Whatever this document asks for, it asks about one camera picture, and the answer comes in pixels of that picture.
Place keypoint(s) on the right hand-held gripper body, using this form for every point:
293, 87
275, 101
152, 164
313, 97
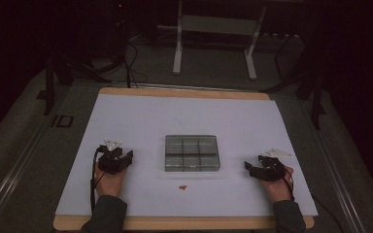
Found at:
272, 170

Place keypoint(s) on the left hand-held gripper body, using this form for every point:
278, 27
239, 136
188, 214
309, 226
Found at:
110, 163

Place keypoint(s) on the clear plastic compartment box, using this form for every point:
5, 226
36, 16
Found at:
192, 153

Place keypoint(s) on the small red item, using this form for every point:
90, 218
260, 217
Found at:
183, 187

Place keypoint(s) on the person's right hand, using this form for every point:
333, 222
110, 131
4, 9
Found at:
277, 189

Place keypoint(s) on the person's left hand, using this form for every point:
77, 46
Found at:
110, 184

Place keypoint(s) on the white table mat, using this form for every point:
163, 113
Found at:
187, 113

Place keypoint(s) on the black metal stand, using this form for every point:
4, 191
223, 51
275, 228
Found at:
50, 84
315, 97

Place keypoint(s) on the white metal stand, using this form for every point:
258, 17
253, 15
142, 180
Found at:
217, 25

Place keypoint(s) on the aluminium floor rail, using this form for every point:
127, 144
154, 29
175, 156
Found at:
13, 171
340, 181

